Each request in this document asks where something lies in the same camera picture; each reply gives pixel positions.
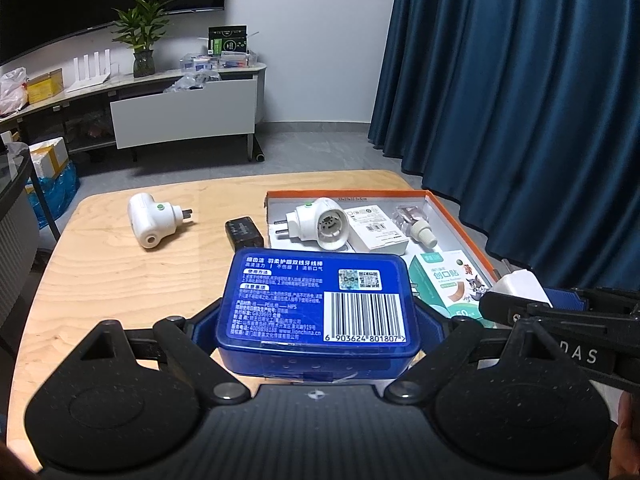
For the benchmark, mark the black and green box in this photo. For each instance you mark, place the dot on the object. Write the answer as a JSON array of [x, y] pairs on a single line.
[[229, 41]]

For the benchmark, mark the blue plastic bag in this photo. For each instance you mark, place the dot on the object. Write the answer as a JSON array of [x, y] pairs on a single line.
[[55, 195]]

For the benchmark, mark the clear plastic boxes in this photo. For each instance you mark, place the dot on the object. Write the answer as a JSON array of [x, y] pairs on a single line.
[[225, 62]]

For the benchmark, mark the person's right hand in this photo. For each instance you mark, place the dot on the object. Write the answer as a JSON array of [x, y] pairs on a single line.
[[627, 440]]

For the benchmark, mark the white and red plastic bag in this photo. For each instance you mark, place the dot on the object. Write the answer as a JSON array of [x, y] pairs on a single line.
[[12, 92]]

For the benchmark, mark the white router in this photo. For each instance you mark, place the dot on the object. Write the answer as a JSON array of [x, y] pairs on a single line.
[[90, 77]]

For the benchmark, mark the black rolled tube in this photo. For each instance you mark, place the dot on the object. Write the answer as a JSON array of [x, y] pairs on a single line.
[[258, 152]]

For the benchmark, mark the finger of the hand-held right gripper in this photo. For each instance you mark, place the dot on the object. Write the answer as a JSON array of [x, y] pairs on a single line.
[[510, 310], [565, 300]]

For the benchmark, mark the green and white bandage box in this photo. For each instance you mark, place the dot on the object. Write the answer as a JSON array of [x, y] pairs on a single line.
[[450, 285]]

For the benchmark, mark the crumpled clear plastic bag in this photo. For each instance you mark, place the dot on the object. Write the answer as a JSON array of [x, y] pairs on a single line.
[[192, 82]]

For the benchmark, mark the small white charger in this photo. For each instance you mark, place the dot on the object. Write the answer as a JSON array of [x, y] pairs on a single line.
[[520, 285]]

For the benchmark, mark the dark curved desk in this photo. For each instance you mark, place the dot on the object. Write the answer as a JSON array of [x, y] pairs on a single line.
[[17, 260]]

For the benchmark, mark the black charger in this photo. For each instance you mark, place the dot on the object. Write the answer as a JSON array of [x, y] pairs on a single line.
[[244, 234]]

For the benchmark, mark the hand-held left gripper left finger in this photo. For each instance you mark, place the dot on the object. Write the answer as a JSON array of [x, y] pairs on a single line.
[[205, 332]]

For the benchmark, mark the potted green plant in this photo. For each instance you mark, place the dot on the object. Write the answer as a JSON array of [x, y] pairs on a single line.
[[145, 35]]

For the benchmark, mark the orange-edged cardboard tray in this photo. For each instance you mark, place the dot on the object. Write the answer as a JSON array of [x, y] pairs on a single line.
[[450, 240]]

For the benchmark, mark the blue floss box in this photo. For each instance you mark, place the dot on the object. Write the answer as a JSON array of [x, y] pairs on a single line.
[[315, 310]]

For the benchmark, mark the small clear plastic bottle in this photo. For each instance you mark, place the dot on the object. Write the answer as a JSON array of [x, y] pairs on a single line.
[[415, 225]]

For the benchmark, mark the white television cabinet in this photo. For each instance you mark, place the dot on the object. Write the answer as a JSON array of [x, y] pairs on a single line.
[[175, 115]]

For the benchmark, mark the white plug-in mosquito repeller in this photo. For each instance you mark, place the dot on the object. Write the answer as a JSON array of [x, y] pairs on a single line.
[[150, 220], [320, 222]]

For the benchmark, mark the white charger carton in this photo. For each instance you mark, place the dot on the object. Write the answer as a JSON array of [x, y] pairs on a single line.
[[377, 227]]

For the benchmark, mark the blue curtain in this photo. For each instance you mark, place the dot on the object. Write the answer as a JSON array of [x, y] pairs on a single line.
[[525, 85]]

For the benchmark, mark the white and yellow cardboard box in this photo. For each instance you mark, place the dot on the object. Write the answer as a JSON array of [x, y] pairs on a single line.
[[50, 157]]

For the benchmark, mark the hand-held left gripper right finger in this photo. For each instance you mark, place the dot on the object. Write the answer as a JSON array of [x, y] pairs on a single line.
[[431, 330]]

